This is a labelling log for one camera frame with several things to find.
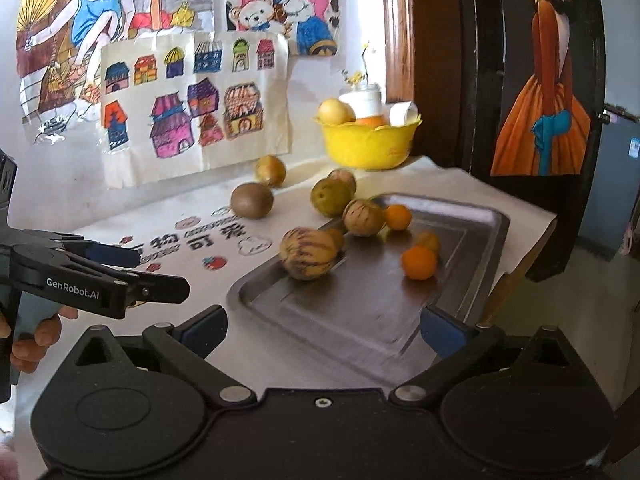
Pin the white paper roll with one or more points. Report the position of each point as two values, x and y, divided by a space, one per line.
402 112

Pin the boy with fan drawing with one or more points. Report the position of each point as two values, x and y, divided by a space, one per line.
95 10

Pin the yellow-brown round fruit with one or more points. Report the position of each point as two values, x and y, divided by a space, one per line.
270 171

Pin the colourful houses drawing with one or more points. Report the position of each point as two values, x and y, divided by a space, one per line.
175 125

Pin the grey appliance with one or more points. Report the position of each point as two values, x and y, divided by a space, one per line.
610 200

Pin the brown wooden door trim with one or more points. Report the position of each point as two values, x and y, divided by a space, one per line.
400 35

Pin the large brown kiwi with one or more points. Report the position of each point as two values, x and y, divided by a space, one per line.
251 201

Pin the green-yellow round fruit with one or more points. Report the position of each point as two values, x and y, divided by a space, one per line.
327 198

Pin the printed white table mat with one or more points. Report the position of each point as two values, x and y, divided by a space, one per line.
200 240

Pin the dark wooden door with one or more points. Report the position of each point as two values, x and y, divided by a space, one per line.
565 230

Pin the small pink object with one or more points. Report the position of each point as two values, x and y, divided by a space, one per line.
626 240

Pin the small orange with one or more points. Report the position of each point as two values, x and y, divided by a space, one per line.
397 216
419 262

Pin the person's left hand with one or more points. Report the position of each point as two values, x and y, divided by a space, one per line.
42 335

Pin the metal tray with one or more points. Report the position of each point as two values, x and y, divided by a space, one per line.
360 310

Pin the pale yellow fruit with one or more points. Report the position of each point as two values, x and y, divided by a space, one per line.
336 112

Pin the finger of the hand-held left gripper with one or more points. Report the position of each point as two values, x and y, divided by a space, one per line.
117 256
160 290

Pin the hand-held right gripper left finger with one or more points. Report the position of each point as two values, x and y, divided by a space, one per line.
205 329

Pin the yellow plastic bowl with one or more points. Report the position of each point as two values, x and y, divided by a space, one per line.
370 147

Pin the girl in orange dress painting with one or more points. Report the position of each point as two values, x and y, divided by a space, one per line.
545 110

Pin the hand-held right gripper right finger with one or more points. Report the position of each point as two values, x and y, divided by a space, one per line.
440 330

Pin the girl with teddy drawing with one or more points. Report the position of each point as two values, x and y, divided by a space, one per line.
280 5

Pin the yellow flower sprig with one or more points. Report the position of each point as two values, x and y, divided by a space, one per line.
356 78

